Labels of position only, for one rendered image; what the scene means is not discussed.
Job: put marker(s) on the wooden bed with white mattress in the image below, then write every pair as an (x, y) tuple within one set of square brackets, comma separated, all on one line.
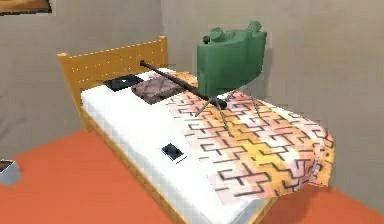
[(140, 133)]

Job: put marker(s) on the black laptop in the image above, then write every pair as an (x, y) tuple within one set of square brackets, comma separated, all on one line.
[(122, 82)]

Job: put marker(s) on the black baseball bat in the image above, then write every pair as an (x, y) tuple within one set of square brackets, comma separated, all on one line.
[(173, 79)]

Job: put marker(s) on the small black phone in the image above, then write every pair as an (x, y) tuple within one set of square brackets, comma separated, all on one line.
[(172, 151)]

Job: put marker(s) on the brown patterned pillow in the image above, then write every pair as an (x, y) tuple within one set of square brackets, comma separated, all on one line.
[(155, 88)]

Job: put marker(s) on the orange patterned blanket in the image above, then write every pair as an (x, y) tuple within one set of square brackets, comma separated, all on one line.
[(260, 150)]

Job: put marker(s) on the grey bin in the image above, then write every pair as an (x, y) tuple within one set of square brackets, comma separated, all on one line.
[(9, 171)]

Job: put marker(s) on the framed orange wall picture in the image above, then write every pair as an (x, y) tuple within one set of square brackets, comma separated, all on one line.
[(23, 6)]

